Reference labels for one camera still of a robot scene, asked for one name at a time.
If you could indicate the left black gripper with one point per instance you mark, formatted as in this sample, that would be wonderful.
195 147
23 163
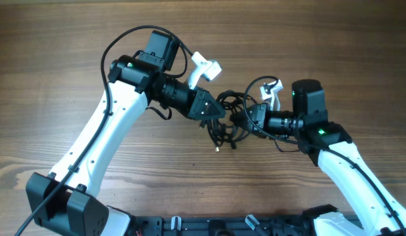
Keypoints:
199 105

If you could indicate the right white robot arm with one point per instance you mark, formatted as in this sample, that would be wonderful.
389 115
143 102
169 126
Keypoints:
331 149

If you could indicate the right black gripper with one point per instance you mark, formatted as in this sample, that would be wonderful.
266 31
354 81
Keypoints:
258 115

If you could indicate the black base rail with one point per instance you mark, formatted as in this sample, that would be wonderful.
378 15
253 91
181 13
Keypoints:
275 225

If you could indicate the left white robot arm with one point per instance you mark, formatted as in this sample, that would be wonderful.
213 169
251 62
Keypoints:
166 71

